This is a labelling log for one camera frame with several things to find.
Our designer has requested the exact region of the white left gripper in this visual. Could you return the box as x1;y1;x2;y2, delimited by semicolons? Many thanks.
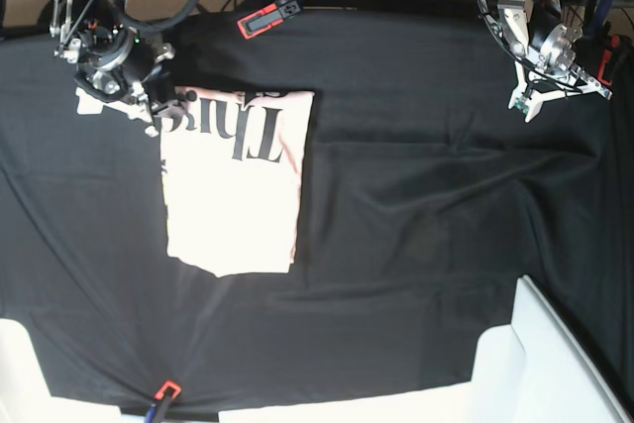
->
507;60;612;123

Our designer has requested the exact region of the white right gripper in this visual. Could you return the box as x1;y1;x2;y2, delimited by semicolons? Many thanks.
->
74;44;197;137

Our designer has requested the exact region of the pink T-shirt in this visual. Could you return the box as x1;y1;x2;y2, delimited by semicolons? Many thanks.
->
159;87;315;277

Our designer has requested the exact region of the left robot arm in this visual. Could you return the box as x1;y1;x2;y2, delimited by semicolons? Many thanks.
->
476;0;613;122

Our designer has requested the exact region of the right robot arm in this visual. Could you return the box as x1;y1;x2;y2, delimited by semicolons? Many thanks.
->
50;0;199;137

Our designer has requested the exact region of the orange clamp at right edge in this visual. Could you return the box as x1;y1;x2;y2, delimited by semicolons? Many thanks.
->
597;35;621;86

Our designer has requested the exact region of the orange clamp at edge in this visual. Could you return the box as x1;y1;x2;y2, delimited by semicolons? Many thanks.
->
597;35;621;86
144;379;182;423

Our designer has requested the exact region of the orange clamp at front edge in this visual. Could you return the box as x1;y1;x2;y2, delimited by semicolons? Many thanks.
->
144;379;182;423

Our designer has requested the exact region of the orange black clamp blue handle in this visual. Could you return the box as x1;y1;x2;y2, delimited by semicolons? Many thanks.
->
237;0;307;40

